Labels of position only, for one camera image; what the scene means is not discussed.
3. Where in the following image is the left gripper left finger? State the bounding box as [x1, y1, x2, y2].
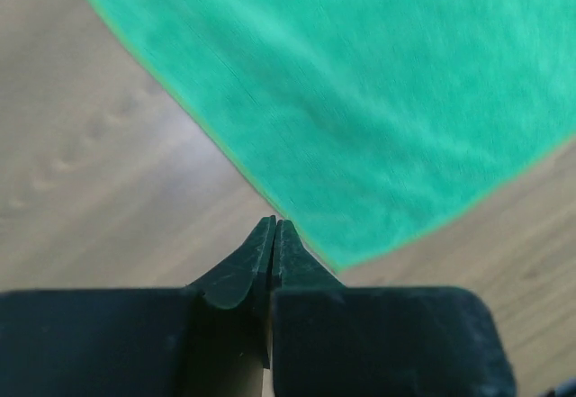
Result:
[1, 217, 275, 396]

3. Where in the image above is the green towel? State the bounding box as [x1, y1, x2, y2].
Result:
[88, 0, 575, 269]

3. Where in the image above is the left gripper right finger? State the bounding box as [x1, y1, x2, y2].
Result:
[271, 221, 517, 396]

